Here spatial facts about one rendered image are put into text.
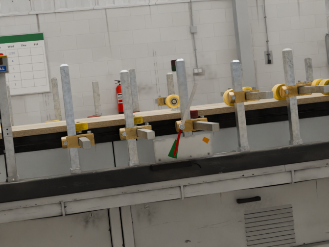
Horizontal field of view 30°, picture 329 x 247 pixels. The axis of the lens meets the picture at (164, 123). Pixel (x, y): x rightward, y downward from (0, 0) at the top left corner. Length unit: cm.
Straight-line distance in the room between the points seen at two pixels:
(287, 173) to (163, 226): 64
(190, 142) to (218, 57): 756
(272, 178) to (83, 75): 719
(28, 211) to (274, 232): 121
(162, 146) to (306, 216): 91
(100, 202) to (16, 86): 717
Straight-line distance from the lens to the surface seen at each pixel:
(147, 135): 238
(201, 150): 270
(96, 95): 371
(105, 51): 985
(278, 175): 285
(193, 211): 299
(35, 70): 976
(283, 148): 280
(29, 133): 280
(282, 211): 313
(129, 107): 263
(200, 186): 275
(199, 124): 257
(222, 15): 1030
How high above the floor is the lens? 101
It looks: 3 degrees down
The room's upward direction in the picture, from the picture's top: 6 degrees counter-clockwise
